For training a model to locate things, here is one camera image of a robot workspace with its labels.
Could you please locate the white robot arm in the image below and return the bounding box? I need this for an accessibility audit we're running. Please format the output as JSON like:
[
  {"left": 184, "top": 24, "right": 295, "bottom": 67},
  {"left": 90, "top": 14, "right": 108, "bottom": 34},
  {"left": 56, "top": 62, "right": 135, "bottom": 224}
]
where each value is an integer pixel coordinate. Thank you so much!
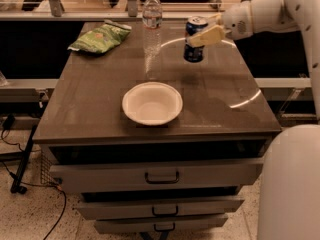
[{"left": 187, "top": 0, "right": 320, "bottom": 240}]

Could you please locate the clear plastic water bottle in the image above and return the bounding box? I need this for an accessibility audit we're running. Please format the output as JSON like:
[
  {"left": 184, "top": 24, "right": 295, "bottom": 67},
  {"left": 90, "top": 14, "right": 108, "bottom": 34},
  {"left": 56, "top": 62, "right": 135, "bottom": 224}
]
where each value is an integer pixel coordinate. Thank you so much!
[{"left": 141, "top": 0, "right": 163, "bottom": 58}]

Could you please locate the black bar on floor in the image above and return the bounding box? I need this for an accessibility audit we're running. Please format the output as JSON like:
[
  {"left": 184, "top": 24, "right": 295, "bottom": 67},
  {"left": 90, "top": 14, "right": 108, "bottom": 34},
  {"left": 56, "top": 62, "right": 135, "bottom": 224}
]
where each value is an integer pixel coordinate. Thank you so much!
[{"left": 10, "top": 126, "right": 36, "bottom": 194}]

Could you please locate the top grey drawer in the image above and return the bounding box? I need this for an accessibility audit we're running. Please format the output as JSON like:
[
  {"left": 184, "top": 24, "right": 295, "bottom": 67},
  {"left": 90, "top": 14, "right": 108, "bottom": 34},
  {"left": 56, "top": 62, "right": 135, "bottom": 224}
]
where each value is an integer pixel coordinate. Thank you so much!
[{"left": 50, "top": 158, "right": 263, "bottom": 193}]

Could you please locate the grey drawer cabinet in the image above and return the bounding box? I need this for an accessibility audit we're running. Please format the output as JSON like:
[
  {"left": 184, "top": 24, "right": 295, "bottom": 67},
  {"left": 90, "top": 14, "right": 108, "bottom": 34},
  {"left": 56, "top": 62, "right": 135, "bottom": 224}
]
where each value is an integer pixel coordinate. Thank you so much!
[{"left": 34, "top": 21, "right": 280, "bottom": 233}]

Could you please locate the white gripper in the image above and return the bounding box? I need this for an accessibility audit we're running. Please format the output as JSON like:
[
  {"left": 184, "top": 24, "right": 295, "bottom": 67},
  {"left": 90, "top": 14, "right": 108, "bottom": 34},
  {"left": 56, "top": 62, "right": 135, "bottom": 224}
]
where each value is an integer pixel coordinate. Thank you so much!
[{"left": 186, "top": 2, "right": 254, "bottom": 47}]

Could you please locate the green chip bag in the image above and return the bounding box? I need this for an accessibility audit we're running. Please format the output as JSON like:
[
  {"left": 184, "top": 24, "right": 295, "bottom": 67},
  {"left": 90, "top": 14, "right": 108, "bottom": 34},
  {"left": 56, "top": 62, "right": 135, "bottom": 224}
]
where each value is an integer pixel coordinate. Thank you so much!
[{"left": 68, "top": 20, "right": 132, "bottom": 54}]

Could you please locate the black floor cable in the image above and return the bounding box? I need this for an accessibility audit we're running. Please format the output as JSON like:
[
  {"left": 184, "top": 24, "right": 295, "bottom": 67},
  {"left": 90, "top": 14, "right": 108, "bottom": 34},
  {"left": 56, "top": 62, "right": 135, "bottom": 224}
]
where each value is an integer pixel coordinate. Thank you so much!
[{"left": 0, "top": 115, "right": 68, "bottom": 240}]

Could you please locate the bottom grey drawer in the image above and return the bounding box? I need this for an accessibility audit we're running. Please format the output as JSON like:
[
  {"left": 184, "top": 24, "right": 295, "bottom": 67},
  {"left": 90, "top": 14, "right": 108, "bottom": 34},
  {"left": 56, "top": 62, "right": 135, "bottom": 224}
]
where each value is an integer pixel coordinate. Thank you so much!
[{"left": 94, "top": 214, "right": 228, "bottom": 234}]

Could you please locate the grey drawer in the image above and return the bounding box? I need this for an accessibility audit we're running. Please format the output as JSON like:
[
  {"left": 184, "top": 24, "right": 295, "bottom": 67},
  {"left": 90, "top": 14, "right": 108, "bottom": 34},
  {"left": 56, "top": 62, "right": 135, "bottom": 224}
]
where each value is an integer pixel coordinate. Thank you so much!
[
  {"left": 50, "top": 158, "right": 263, "bottom": 193},
  {"left": 94, "top": 214, "right": 228, "bottom": 234},
  {"left": 77, "top": 196, "right": 244, "bottom": 220}
]

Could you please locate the blue pepsi can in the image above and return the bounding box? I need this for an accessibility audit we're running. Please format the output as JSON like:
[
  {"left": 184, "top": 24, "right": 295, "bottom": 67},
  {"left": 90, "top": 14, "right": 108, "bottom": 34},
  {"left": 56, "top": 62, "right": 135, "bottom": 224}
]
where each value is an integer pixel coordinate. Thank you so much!
[{"left": 184, "top": 16, "right": 208, "bottom": 63}]

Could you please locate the middle grey drawer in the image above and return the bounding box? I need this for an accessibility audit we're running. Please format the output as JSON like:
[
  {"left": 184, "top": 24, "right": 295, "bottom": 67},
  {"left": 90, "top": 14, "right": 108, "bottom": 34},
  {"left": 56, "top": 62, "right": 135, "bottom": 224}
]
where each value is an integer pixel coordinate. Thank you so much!
[{"left": 77, "top": 196, "right": 244, "bottom": 220}]

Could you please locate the white paper bowl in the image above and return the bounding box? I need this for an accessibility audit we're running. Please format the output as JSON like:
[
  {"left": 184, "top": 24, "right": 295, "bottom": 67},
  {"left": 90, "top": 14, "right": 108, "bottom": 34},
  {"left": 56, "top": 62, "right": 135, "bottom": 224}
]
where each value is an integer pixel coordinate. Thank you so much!
[{"left": 122, "top": 82, "right": 183, "bottom": 126}]

